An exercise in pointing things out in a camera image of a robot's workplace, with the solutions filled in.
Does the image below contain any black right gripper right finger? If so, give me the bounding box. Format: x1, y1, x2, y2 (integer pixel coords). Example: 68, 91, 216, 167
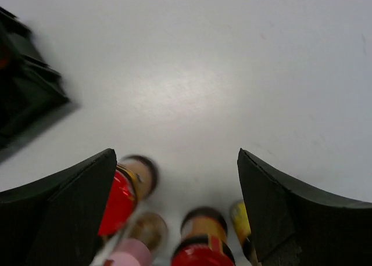
237, 149, 371, 265

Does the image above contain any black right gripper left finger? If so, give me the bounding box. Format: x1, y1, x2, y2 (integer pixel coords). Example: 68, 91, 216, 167
1, 149, 117, 265

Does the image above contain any red-lid sauce jar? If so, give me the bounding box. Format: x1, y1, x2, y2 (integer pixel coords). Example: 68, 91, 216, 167
98, 154, 159, 236
171, 206, 235, 266

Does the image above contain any pink-lid spice bottle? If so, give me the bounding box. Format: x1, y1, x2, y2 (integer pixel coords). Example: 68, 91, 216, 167
91, 211, 169, 265

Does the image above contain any beige-cap small yellow bottle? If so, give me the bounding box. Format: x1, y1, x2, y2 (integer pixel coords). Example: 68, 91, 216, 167
229, 199, 261, 266

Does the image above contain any black three-compartment tray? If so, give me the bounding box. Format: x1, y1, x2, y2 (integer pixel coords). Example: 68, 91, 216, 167
1, 9, 69, 148

